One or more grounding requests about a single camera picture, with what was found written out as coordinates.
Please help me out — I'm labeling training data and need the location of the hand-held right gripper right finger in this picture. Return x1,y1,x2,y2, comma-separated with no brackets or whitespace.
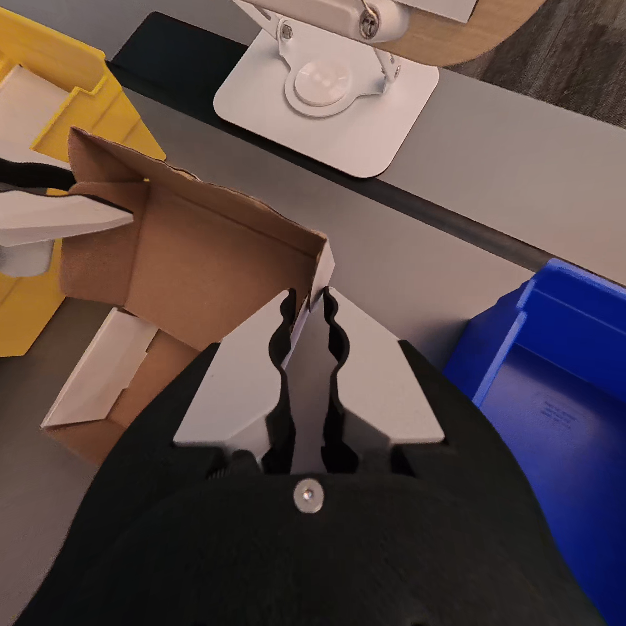
319,285,447,474

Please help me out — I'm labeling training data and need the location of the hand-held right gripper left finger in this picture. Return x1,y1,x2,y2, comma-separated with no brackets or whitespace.
172,289,297,474

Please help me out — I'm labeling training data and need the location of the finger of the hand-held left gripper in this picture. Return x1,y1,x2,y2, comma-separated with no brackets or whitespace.
0,193,136,278
0,156,75,196

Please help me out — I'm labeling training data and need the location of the yellow plastic bin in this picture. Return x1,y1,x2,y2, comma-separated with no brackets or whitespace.
0,7,167,358

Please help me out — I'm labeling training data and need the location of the white cardboard mailer box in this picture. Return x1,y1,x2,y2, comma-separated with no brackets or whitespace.
40,126,336,466
0,66,74,162

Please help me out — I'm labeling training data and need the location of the blue plastic bin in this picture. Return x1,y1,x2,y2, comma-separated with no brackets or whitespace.
441,258,626,624

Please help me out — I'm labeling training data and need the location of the white metal board stand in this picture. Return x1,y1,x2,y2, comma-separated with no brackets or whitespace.
214,0,480,179

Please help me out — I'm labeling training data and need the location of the wooden sign board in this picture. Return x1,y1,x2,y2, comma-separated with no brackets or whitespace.
391,0,547,67

